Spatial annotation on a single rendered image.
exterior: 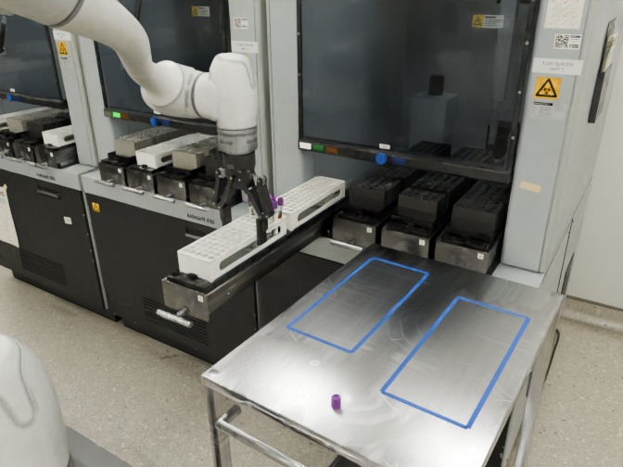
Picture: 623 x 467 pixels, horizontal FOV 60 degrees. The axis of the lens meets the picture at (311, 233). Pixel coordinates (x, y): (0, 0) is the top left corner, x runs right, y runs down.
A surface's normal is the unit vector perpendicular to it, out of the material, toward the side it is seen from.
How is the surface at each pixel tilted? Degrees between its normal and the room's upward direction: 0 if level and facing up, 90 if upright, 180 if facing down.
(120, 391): 0
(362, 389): 0
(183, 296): 90
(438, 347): 0
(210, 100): 89
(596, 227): 90
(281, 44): 90
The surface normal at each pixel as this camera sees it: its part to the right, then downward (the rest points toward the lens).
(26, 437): 0.82, 0.14
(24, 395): 0.89, -0.19
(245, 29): -0.53, 0.37
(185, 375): -0.01, -0.91
